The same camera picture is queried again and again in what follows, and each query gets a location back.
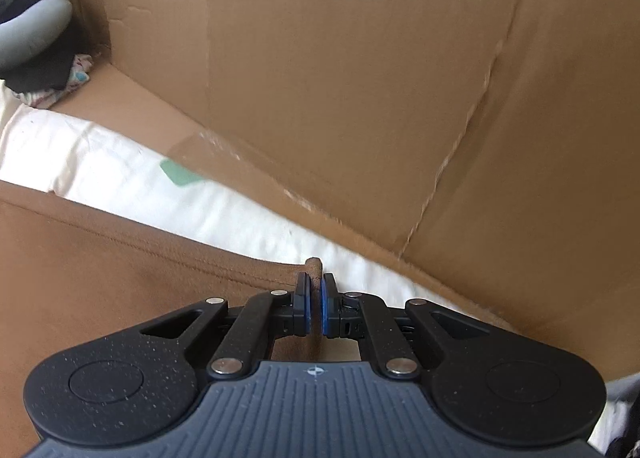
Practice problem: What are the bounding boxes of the brown printed t-shirt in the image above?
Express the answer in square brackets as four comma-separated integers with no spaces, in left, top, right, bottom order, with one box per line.
[1,184,360,457]

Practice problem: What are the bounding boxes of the cream bear print bedsheet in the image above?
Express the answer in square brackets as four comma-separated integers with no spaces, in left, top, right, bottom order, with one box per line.
[1,88,456,308]

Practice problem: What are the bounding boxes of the brown cardboard sheet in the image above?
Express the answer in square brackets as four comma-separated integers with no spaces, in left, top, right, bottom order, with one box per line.
[62,0,639,380]

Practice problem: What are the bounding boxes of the black floral cloth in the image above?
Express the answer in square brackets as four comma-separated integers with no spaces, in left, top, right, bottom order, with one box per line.
[1,35,94,109]

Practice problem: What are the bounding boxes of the grey neck pillow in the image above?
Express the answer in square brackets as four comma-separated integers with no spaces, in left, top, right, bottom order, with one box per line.
[1,0,73,72]

